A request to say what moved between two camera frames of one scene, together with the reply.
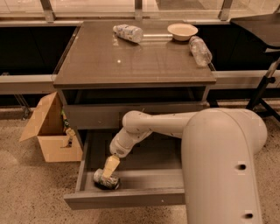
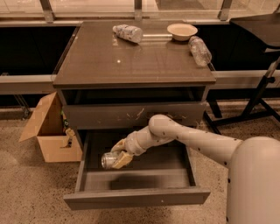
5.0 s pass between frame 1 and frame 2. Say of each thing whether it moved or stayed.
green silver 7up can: moved
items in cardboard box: stayed
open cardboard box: stayed
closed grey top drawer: stayed
